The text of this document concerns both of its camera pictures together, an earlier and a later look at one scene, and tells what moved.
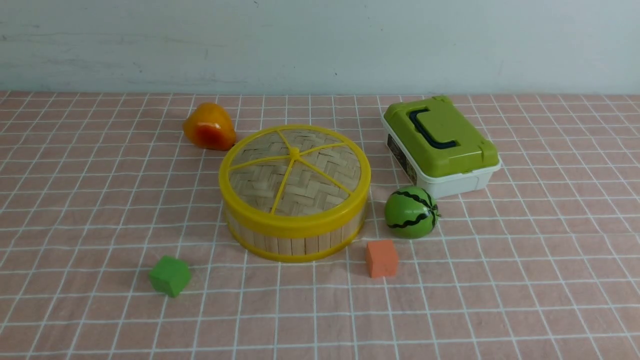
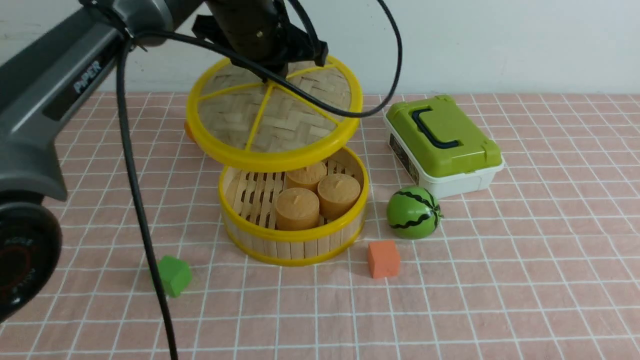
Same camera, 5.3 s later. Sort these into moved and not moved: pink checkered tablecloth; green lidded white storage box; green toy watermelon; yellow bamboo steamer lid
Moved: yellow bamboo steamer lid
Not moved: green toy watermelon; green lidded white storage box; pink checkered tablecloth
